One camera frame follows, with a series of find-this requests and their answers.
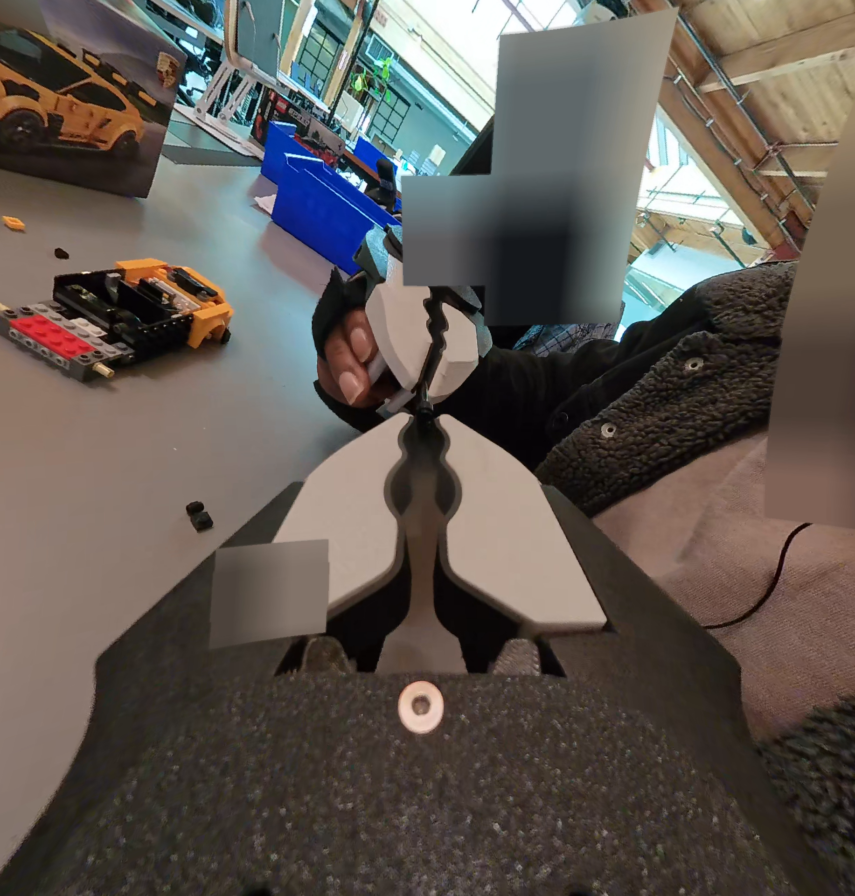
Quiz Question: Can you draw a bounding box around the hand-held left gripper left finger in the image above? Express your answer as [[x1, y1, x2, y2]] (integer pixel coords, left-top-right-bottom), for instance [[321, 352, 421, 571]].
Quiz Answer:
[[272, 412, 416, 671]]

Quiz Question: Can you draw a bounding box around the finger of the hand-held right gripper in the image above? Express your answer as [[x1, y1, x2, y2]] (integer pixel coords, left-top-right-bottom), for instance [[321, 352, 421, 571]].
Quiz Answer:
[[364, 282, 444, 399], [424, 314, 483, 406]]

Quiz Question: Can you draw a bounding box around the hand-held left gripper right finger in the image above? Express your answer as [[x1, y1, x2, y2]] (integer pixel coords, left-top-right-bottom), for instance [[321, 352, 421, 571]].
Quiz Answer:
[[433, 413, 609, 671]]

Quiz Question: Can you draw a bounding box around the partly built lego car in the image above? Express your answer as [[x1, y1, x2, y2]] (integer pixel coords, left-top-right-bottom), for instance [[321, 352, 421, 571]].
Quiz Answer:
[[0, 259, 234, 385]]

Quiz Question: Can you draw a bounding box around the lego set box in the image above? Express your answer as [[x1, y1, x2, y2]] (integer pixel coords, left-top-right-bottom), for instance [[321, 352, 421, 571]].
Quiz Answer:
[[0, 0, 189, 200]]

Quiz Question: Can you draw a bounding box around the person's right hand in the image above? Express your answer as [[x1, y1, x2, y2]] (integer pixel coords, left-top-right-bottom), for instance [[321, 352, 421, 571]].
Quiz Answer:
[[317, 308, 382, 407]]

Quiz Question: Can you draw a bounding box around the black office chair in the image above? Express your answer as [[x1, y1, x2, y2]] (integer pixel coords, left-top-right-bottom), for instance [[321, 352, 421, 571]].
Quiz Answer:
[[366, 157, 402, 211]]

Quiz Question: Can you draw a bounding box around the blue plaid shirt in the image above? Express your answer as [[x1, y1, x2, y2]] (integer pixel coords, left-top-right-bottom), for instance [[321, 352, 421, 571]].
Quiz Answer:
[[514, 322, 627, 351]]

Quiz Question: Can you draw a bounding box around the blue plastic bin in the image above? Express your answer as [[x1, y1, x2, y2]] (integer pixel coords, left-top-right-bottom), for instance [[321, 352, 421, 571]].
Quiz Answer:
[[261, 120, 403, 258]]

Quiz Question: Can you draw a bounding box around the dark printed box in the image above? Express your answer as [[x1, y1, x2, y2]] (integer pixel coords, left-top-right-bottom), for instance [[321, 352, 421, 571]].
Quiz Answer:
[[249, 87, 346, 159]]

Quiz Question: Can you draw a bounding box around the green potted plant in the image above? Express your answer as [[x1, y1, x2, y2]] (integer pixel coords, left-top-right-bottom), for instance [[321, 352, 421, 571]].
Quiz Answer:
[[349, 55, 395, 117]]

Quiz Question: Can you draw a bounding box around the person's mauve garment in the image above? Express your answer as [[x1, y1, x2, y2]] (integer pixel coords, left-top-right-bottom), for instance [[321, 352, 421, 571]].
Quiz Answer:
[[594, 433, 855, 744]]

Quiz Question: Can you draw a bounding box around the white metal frame stand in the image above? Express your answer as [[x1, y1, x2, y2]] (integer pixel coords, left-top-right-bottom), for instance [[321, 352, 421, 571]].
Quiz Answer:
[[191, 59, 283, 154]]

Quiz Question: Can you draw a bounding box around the black cable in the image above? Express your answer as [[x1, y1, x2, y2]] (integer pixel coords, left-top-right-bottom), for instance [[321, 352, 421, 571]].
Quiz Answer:
[[702, 521, 813, 630]]

